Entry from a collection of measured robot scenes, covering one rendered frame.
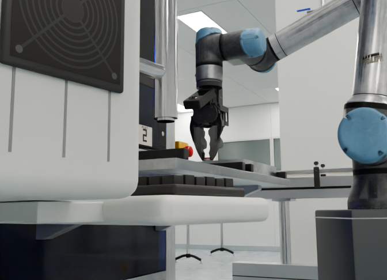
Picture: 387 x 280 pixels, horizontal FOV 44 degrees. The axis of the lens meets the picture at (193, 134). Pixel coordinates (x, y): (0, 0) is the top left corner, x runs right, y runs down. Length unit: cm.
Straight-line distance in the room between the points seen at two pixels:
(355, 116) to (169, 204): 72
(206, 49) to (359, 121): 46
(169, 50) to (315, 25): 91
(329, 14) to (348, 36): 157
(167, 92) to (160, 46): 5
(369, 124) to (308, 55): 187
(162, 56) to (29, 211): 20
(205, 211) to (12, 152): 23
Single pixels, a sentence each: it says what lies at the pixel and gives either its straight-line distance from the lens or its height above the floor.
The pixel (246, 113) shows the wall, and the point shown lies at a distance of 1009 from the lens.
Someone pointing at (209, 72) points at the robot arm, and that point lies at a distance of 130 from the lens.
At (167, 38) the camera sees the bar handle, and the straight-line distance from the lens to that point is 51.
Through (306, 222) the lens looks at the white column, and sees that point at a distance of 283.
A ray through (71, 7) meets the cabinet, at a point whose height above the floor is 95.
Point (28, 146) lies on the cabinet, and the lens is 36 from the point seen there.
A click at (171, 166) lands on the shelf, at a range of 83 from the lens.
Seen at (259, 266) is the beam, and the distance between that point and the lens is 230.
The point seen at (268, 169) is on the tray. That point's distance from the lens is 136.
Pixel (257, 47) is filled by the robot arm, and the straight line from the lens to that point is 128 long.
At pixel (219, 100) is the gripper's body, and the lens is 134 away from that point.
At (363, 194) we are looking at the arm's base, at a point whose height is 83.
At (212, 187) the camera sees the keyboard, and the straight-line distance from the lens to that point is 56.
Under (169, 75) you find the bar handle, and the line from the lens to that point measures 50.
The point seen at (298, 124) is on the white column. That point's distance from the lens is 288.
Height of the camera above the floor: 79
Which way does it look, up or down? 9 degrees up
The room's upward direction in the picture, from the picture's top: straight up
